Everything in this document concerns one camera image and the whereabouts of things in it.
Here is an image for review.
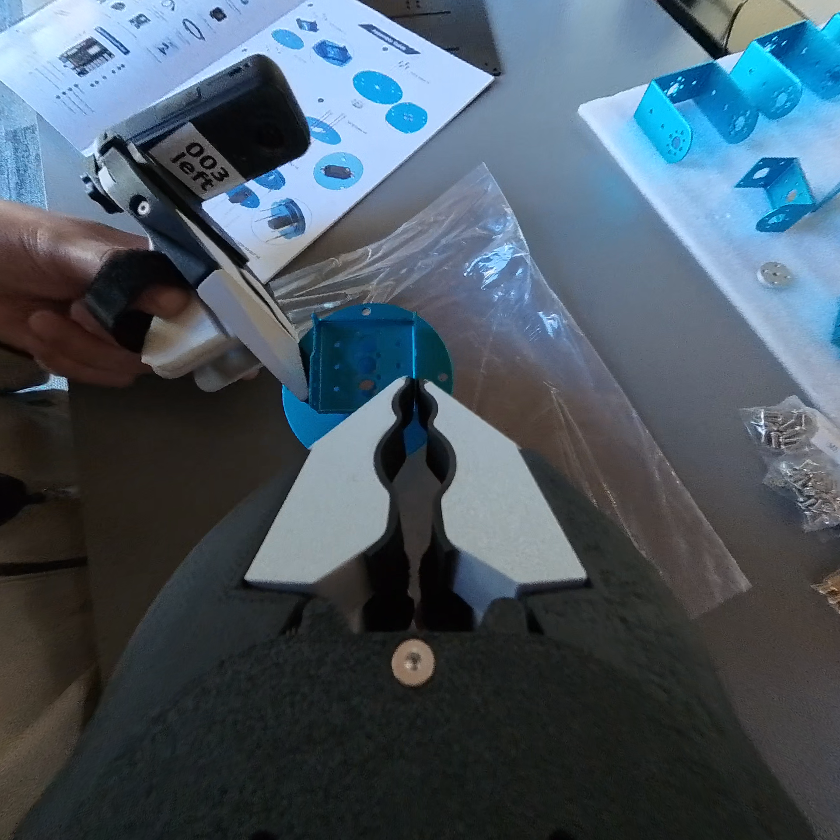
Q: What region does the grey desk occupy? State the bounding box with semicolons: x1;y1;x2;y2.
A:
0;0;840;840

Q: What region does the white foam sheet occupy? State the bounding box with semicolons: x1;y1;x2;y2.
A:
577;33;840;421

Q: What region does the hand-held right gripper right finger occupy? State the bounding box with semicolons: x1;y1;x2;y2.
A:
417;379;588;616

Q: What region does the small blue angle bracket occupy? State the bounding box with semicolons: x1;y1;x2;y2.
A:
734;156;819;234

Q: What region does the person's left hand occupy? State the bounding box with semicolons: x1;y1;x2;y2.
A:
0;199;196;388

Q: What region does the clear plastic bag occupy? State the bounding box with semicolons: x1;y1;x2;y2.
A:
262;162;753;621

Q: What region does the assembly instruction sheet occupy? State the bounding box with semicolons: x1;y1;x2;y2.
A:
0;0;495;280

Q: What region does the long blue U bracket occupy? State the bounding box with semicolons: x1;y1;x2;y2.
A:
727;18;826;122
802;12;840;101
632;61;761;166

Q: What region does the pile of small hardware bags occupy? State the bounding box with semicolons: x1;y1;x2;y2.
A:
739;392;840;618

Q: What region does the blue square metal bracket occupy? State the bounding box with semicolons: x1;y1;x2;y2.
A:
308;311;421;417

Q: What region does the black flat pad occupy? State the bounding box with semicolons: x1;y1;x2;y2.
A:
377;0;504;77

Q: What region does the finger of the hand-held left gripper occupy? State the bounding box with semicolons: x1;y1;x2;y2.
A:
196;266;311;404

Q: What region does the teal round metal plate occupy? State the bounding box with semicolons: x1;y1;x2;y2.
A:
281;303;455;455

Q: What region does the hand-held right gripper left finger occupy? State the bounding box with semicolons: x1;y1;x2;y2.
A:
244;379;416;632

